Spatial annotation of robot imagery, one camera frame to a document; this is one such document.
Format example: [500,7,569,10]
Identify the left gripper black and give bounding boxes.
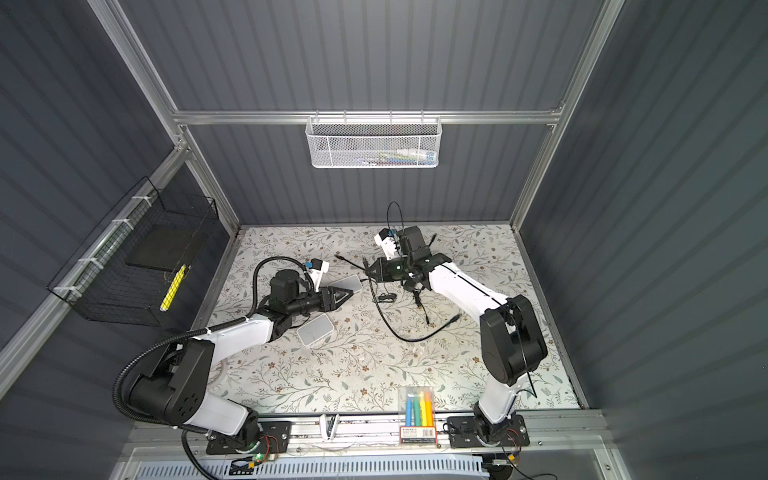
[287,285,353,320]

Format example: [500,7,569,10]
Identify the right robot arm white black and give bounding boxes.
[363,226,548,446]

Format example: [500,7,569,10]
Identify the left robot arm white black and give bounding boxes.
[112,268,354,449]

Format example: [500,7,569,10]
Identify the floral table mat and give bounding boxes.
[170,224,580,415]

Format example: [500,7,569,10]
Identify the box of coloured markers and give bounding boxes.
[399,386,437,445]

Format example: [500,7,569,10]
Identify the black pad in basket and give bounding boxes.
[125,225,199,272]

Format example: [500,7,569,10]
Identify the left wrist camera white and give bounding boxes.
[305,258,330,292]

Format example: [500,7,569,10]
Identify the white wire mesh basket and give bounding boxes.
[305,117,443,169]

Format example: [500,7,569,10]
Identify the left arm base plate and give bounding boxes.
[206,421,292,455]

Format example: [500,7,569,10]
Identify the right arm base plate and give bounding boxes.
[443,413,530,449]

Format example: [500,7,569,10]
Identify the black wire basket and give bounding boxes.
[48,177,218,327]

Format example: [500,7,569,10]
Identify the white perforated cable tray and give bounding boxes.
[134,454,490,480]

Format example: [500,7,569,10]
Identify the black corrugated cable conduit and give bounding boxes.
[112,255,313,480]

